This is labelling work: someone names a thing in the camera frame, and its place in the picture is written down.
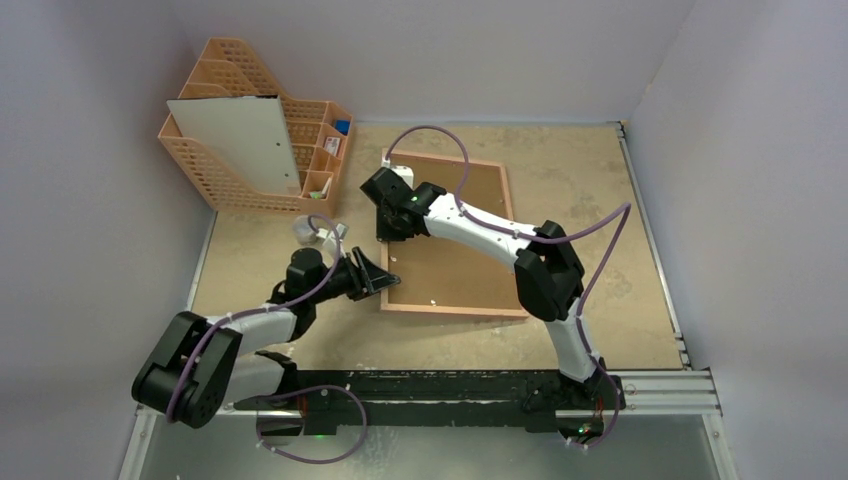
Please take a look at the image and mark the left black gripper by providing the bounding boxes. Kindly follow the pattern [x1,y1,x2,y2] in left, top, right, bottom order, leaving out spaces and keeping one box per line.
[309,247,399,305]

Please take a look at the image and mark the small clear round jar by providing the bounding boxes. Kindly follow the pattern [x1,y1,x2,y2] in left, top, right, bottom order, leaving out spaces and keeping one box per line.
[292,215,317,245]

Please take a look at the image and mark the orange plastic desk organizer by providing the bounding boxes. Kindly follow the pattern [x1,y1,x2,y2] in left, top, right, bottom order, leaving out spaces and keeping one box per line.
[158,37,354,217]

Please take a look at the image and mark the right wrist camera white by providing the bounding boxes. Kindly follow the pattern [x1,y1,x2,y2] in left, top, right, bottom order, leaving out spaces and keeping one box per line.
[381,155,414,189]

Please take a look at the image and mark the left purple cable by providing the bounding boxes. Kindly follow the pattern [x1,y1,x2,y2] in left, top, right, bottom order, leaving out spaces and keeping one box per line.
[165,213,343,425]

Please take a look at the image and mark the red white small box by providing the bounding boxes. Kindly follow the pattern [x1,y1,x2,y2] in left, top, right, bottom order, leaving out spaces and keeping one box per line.
[323,136,342,157]

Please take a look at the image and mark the pink wooden photo frame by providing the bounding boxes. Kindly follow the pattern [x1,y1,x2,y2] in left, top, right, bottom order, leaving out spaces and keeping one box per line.
[379,149,531,319]

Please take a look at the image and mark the green white small items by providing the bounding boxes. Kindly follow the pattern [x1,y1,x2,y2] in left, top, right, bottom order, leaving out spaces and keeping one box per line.
[309,177,332,199]

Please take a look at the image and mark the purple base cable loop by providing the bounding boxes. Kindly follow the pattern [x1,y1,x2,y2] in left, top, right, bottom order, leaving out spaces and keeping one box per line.
[255,384,370,465]

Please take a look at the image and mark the brown cardboard backing board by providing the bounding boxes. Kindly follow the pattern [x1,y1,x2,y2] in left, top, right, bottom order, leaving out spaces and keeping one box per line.
[385,157,521,310]

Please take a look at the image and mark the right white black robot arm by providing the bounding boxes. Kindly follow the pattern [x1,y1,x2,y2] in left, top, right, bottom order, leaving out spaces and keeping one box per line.
[360,166,631,408]

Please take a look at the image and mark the blue item in organizer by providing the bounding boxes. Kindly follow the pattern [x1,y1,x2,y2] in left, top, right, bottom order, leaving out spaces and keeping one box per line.
[334,119,351,136]

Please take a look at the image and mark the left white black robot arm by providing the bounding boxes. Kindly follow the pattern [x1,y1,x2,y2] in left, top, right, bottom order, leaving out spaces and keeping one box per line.
[131,247,401,429]

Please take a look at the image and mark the grey board in organizer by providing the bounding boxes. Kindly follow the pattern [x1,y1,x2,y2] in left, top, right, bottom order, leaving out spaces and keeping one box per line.
[167,95,301,195]

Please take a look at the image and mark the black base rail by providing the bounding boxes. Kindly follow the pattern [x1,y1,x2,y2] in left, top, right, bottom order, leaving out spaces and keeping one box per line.
[291,369,627,435]

